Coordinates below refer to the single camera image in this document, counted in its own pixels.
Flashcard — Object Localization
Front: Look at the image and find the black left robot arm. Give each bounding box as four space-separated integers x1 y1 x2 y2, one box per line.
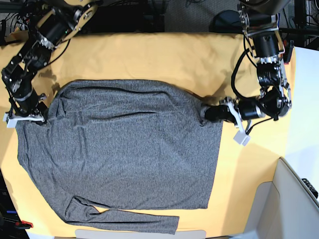
205 0 292 125

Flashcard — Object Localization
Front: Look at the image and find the red black clamp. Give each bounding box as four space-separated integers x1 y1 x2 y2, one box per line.
283 40 295 64
14 221 33 230

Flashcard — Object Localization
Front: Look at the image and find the red black clamp right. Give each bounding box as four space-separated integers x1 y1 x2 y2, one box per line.
283 40 295 64

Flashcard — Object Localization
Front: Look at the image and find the black round chair base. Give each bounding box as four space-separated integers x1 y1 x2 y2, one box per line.
209 10 242 34

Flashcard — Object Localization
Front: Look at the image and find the black remote control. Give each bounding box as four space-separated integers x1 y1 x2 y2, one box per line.
302 178 319 199

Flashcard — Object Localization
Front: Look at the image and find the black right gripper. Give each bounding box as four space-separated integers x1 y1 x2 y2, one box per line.
8 93 48 123

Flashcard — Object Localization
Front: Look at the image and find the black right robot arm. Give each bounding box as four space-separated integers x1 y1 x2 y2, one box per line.
1 0 99 128

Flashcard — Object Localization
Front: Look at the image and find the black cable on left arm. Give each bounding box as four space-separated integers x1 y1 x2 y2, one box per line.
230 37 259 100

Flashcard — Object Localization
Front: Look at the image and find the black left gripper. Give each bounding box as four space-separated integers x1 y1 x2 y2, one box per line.
205 98 266 126

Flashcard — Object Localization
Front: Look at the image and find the red black clamp left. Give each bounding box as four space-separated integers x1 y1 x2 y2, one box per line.
14 221 33 230

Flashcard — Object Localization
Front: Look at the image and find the grey tray edge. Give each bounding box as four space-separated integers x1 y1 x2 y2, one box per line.
75 229 206 239

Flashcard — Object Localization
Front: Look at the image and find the white plastic bin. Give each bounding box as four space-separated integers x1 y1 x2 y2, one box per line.
242 158 319 239

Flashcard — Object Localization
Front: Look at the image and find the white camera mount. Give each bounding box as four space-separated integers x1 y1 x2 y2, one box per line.
220 97 252 146
2 112 45 128

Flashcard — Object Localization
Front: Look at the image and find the yellow table cloth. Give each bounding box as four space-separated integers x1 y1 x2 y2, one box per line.
0 33 291 237

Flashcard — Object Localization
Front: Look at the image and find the grey long-sleeve shirt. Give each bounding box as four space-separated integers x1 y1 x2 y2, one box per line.
16 80 222 234

